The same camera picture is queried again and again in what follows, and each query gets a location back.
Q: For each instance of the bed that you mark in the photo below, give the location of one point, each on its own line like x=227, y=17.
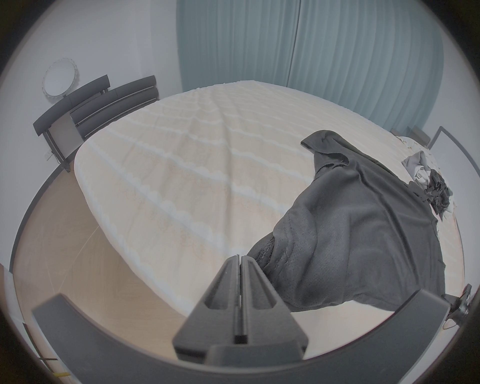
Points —
x=168, y=168

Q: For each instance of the round white framed mirror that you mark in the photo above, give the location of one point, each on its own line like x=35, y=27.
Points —
x=59, y=78

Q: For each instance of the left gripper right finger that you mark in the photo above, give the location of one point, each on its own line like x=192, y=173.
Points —
x=266, y=326

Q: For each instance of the black trousers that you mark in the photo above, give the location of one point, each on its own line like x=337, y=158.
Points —
x=356, y=225

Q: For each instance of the pile of clothes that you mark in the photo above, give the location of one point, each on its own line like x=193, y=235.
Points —
x=437, y=187

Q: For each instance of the grey bedside table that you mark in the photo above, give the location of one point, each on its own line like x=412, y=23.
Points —
x=416, y=133

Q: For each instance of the white printed pillow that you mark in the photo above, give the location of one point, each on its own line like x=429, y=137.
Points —
x=410, y=144

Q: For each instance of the blue-green curtain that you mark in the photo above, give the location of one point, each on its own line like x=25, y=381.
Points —
x=367, y=56
x=240, y=41

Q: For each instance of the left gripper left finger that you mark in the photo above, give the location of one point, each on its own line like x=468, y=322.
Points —
x=213, y=326

